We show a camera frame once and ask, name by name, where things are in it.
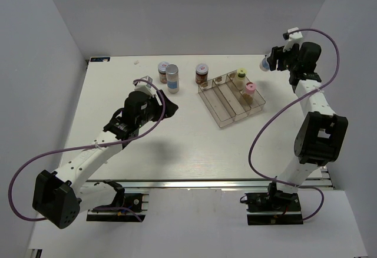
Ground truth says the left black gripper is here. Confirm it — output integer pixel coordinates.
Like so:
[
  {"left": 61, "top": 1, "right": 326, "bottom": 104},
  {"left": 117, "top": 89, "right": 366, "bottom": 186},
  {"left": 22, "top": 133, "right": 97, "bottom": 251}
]
[{"left": 136, "top": 90, "right": 178, "bottom": 127}]

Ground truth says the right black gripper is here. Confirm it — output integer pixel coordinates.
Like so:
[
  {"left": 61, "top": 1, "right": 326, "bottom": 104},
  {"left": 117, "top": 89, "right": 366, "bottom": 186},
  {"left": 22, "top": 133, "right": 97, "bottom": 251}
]
[{"left": 267, "top": 42, "right": 300, "bottom": 72}]

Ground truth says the silver lid pearl jar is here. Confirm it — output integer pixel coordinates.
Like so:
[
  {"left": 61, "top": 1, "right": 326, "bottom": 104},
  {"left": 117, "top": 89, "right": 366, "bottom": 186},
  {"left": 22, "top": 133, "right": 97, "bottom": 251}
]
[
  {"left": 166, "top": 64, "right": 179, "bottom": 94},
  {"left": 259, "top": 56, "right": 270, "bottom": 72}
]

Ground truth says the pink cap spice bottle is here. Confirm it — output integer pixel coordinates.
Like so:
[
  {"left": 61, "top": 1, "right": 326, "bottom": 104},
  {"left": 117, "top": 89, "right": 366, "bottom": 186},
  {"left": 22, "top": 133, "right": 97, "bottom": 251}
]
[{"left": 242, "top": 82, "right": 256, "bottom": 105}]

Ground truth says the yellow cap spice bottle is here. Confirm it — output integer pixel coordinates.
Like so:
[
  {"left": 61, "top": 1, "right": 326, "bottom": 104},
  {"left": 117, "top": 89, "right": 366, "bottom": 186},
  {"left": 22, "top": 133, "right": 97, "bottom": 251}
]
[{"left": 233, "top": 68, "right": 247, "bottom": 91}]

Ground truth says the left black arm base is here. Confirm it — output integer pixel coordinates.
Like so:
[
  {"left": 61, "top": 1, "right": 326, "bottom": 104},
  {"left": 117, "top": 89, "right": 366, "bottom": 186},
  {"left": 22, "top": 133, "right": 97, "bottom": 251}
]
[{"left": 78, "top": 180, "right": 149, "bottom": 222}]

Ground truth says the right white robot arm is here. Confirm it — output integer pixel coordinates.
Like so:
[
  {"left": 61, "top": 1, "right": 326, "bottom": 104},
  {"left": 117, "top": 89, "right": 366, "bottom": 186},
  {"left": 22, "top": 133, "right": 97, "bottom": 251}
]
[{"left": 265, "top": 42, "right": 348, "bottom": 210}]

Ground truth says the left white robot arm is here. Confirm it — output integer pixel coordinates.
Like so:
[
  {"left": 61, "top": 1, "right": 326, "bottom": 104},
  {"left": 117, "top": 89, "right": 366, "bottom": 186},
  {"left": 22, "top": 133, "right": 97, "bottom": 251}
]
[{"left": 32, "top": 91, "right": 178, "bottom": 229}]

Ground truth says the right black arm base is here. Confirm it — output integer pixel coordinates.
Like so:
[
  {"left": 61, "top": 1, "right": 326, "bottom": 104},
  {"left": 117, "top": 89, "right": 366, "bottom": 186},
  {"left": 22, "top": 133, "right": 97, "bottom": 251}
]
[{"left": 240, "top": 182, "right": 303, "bottom": 226}]

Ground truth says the left red label spice jar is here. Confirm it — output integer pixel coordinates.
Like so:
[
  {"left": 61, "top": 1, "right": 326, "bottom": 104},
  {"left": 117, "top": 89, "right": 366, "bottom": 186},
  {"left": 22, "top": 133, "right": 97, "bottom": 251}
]
[{"left": 157, "top": 62, "right": 170, "bottom": 84}]

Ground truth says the red label spice jar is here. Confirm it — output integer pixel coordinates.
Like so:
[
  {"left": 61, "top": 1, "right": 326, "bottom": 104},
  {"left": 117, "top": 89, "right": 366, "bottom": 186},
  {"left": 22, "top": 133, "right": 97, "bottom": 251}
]
[
  {"left": 196, "top": 63, "right": 209, "bottom": 84},
  {"left": 157, "top": 62, "right": 170, "bottom": 84}
]

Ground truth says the left blue corner sticker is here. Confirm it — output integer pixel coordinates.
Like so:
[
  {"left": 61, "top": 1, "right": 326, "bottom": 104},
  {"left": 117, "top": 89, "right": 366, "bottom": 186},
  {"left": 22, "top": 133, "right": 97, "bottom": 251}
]
[{"left": 90, "top": 57, "right": 110, "bottom": 62}]

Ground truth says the right red label spice jar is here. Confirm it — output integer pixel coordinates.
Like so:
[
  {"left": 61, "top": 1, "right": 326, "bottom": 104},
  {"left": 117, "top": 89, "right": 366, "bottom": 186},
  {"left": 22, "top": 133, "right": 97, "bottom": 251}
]
[{"left": 196, "top": 63, "right": 209, "bottom": 84}]

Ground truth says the clear acrylic organizer tray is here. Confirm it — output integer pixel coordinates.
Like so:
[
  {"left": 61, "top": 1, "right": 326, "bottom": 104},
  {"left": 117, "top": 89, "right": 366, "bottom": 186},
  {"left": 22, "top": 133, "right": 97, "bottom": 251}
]
[{"left": 198, "top": 70, "right": 266, "bottom": 128}]

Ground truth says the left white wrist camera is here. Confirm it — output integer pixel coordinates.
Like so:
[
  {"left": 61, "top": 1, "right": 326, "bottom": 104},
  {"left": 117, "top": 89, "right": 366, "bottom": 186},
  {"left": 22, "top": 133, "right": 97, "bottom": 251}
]
[{"left": 130, "top": 75, "right": 158, "bottom": 103}]

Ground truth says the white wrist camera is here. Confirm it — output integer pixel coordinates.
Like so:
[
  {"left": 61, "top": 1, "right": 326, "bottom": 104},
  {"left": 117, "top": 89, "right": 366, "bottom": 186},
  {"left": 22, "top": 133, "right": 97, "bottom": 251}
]
[
  {"left": 130, "top": 75, "right": 158, "bottom": 103},
  {"left": 283, "top": 27, "right": 303, "bottom": 52}
]

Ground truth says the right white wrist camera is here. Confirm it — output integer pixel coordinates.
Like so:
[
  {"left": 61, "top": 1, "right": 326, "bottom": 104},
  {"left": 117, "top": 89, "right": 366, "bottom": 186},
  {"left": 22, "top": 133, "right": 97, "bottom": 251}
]
[{"left": 283, "top": 27, "right": 303, "bottom": 52}]

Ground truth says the aluminium front frame rail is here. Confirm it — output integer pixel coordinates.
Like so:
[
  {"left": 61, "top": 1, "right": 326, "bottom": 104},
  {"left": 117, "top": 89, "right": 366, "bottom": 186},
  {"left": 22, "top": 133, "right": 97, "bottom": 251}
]
[{"left": 52, "top": 178, "right": 335, "bottom": 193}]

